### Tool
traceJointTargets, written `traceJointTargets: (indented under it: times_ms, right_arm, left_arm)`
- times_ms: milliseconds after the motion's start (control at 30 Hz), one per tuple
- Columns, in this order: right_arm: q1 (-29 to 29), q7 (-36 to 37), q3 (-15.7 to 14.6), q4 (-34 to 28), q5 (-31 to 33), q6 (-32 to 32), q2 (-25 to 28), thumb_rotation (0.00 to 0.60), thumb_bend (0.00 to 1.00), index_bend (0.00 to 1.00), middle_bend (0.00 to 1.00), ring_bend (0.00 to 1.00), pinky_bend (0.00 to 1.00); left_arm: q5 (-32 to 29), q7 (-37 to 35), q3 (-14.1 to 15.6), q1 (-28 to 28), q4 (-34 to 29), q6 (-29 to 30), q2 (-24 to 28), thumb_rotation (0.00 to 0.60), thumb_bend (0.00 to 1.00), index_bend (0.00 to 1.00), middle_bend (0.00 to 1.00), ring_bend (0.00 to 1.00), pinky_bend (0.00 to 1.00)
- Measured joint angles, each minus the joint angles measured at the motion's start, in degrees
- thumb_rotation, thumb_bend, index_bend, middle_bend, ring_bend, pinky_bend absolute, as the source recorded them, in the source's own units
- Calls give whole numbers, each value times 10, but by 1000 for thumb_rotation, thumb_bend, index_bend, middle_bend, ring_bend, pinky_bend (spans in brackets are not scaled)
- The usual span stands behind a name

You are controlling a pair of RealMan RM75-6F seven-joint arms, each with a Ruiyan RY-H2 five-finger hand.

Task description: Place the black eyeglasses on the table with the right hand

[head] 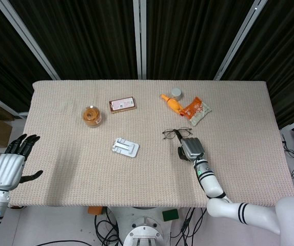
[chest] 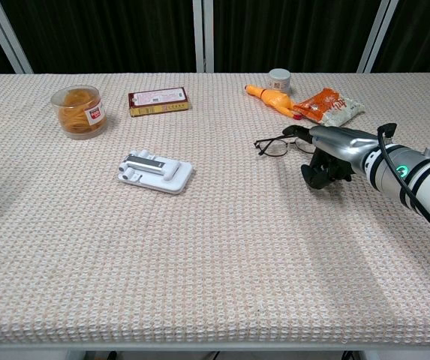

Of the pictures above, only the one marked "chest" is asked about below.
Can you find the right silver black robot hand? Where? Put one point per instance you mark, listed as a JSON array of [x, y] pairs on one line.
[[338, 144]]

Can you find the black-framed eyeglasses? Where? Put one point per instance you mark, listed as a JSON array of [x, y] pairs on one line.
[[274, 148]]

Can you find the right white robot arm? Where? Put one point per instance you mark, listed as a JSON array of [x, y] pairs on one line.
[[428, 183]]

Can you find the orange white snack bag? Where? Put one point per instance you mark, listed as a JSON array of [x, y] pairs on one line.
[[331, 107]]

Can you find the yellow rubber chicken toy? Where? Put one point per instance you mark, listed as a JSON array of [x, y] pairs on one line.
[[274, 99]]

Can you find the small white round jar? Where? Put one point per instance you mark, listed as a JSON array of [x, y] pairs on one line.
[[279, 80]]

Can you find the beige woven tablecloth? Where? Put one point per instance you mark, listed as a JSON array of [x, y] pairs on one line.
[[199, 243]]

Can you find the brown rectangular box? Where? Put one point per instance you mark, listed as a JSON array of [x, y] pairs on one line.
[[158, 99]]

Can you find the white folding phone stand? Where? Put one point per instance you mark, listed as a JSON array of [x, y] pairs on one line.
[[154, 172]]

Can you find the clear jar of rubber bands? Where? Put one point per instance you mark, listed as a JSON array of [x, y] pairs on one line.
[[79, 114]]

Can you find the white partition post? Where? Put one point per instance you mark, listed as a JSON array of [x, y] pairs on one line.
[[204, 35], [8, 37], [379, 35]]

